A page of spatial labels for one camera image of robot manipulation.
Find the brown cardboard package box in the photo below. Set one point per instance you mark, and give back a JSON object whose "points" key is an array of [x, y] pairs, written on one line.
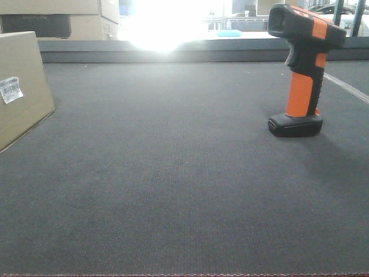
{"points": [[26, 99]]}

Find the blue flat tray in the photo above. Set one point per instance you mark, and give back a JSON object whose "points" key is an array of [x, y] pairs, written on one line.
{"points": [[229, 33]]}

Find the metal belt lacing seam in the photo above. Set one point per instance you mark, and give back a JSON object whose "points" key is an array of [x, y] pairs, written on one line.
{"points": [[349, 88]]}

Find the stacked cardboard boxes background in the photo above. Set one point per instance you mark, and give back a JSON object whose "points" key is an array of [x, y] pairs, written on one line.
{"points": [[62, 20]]}

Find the white barcode shipping label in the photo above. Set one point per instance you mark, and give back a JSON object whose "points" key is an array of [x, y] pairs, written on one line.
{"points": [[10, 89]]}

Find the dark conveyor side rail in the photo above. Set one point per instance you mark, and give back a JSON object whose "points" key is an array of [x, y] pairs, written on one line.
{"points": [[219, 50]]}

